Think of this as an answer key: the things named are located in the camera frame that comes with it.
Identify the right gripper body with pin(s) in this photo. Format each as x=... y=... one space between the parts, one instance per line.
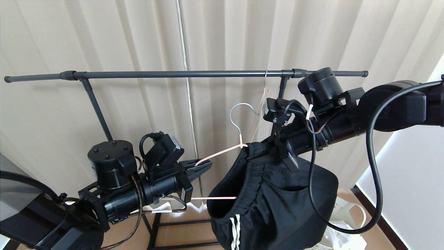
x=333 y=130

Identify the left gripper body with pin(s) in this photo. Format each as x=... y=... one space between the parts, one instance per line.
x=156 y=191

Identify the pink clothes hanger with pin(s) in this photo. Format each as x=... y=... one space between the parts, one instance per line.
x=222 y=151
x=265 y=92

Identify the black shorts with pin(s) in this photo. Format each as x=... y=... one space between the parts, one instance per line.
x=277 y=208

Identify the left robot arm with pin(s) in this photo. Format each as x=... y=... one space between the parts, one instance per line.
x=111 y=166

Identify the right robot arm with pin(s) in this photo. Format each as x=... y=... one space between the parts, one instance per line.
x=399 y=107

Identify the white laundry basket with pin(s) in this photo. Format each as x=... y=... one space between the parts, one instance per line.
x=357 y=213

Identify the black clothes rack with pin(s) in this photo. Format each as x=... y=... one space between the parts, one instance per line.
x=173 y=74

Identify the white garment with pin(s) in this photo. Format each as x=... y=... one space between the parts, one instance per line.
x=343 y=239

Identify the beige curtain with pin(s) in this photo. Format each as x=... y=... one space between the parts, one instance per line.
x=104 y=34

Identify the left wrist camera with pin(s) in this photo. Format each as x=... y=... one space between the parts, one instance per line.
x=166 y=151

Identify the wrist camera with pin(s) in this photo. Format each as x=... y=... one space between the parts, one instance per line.
x=166 y=151
x=277 y=111

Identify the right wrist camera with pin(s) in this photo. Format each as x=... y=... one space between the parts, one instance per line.
x=277 y=111

